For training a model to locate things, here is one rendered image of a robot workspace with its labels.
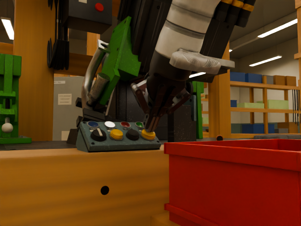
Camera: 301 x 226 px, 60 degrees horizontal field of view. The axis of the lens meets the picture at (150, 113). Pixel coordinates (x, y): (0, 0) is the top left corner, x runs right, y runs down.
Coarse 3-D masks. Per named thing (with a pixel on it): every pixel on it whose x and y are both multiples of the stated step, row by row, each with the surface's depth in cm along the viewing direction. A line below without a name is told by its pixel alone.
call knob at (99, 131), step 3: (96, 129) 48; (99, 129) 48; (93, 132) 47; (96, 132) 47; (99, 132) 47; (102, 132) 48; (105, 132) 48; (93, 135) 47; (96, 135) 47; (99, 135) 47; (102, 135) 47; (105, 135) 48; (96, 138) 47; (99, 138) 47; (102, 138) 47
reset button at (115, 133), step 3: (114, 129) 50; (111, 132) 49; (114, 132) 49; (117, 132) 49; (120, 132) 50; (111, 135) 49; (114, 135) 49; (117, 135) 49; (120, 135) 49; (114, 138) 49; (117, 138) 49; (120, 138) 49
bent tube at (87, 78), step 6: (102, 42) 83; (102, 48) 79; (108, 48) 82; (96, 54) 82; (102, 54) 82; (96, 60) 83; (90, 66) 84; (96, 66) 84; (90, 72) 84; (84, 78) 85; (90, 78) 85; (84, 84) 84; (90, 84) 84; (84, 90) 82; (84, 96) 79; (84, 102) 77; (90, 108) 75
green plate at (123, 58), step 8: (128, 16) 76; (120, 24) 80; (128, 24) 76; (112, 32) 85; (120, 32) 78; (128, 32) 77; (112, 40) 83; (120, 40) 75; (128, 40) 77; (112, 48) 80; (120, 48) 74; (128, 48) 77; (112, 56) 77; (120, 56) 74; (128, 56) 77; (136, 56) 78; (104, 64) 82; (112, 64) 75; (120, 64) 75; (128, 64) 77; (136, 64) 78; (104, 72) 80; (120, 72) 78; (128, 72) 77; (136, 72) 78
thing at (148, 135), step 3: (144, 129) 53; (144, 132) 52; (147, 132) 53; (150, 132) 53; (153, 132) 53; (144, 135) 52; (147, 135) 52; (150, 135) 52; (153, 135) 52; (147, 138) 52; (150, 138) 52; (153, 138) 53
